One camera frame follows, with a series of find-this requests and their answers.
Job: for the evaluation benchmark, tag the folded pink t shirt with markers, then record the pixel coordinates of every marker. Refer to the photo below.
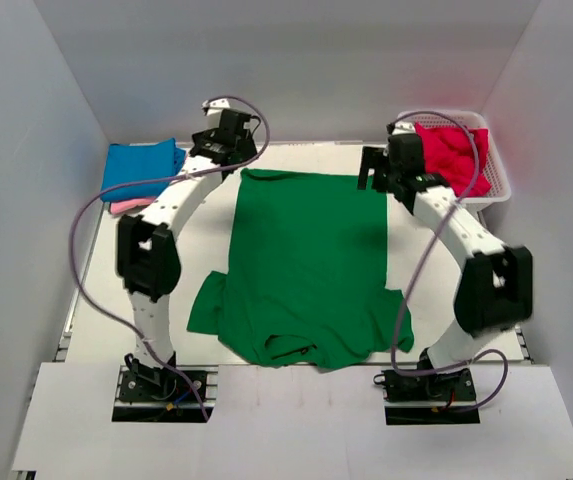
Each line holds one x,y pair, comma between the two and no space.
120,207

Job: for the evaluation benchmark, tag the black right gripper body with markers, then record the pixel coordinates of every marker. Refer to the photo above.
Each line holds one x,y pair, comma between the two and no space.
384,175

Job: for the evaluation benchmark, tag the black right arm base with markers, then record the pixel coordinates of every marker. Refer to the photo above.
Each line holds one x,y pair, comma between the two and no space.
443,399

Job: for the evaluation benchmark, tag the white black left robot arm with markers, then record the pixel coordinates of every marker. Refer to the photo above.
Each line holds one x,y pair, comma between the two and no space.
147,258

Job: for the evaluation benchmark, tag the green t shirt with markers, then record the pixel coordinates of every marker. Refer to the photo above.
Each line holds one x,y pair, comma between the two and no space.
306,277

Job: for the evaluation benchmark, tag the white plastic basket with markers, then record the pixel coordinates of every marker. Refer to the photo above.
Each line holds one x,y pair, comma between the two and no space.
493,171

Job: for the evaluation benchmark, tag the crumpled red t shirt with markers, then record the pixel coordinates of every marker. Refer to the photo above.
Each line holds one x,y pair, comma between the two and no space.
448,152

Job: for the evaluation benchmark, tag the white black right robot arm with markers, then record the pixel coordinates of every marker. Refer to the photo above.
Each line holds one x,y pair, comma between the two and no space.
495,289

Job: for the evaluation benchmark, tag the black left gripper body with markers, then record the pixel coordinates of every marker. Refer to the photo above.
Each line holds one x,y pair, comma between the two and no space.
247,151

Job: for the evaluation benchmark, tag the folded blue t shirt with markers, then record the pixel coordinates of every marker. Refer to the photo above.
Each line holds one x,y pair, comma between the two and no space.
136,163

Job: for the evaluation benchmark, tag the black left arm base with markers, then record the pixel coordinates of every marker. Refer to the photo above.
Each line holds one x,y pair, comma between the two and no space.
138,401

